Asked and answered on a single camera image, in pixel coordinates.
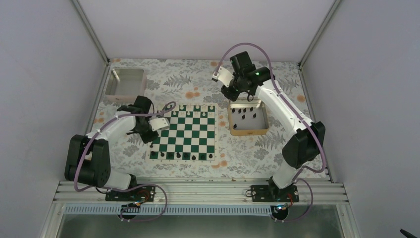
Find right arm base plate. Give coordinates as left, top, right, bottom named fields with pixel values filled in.
left=245, top=185, right=300, bottom=203

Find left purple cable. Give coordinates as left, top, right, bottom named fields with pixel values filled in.
left=73, top=101, right=177, bottom=223

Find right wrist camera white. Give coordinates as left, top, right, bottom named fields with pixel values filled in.
left=211, top=66, right=234, bottom=88

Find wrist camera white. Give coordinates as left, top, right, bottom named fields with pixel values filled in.
left=211, top=66, right=234, bottom=88
left=149, top=118, right=170, bottom=131

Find aluminium rail frame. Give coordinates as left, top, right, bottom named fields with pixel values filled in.
left=41, top=178, right=359, bottom=238

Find tan metal tray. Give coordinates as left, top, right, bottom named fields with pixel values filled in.
left=227, top=98, right=270, bottom=136

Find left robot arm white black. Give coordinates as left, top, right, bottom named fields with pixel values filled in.
left=64, top=96, right=158, bottom=201

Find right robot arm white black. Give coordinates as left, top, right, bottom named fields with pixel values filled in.
left=212, top=52, right=326, bottom=202

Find purple cable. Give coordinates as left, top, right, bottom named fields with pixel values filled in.
left=213, top=43, right=327, bottom=223
left=73, top=101, right=177, bottom=223

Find pink white tray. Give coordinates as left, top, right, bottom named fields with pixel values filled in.
left=105, top=68, right=147, bottom=103

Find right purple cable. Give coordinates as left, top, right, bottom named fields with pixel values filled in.
left=213, top=43, right=327, bottom=223

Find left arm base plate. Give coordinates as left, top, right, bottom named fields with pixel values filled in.
left=105, top=185, right=156, bottom=202

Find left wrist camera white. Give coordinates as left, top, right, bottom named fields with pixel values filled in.
left=149, top=118, right=170, bottom=131

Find green white chessboard mat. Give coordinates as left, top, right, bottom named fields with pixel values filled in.
left=146, top=103, right=219, bottom=165

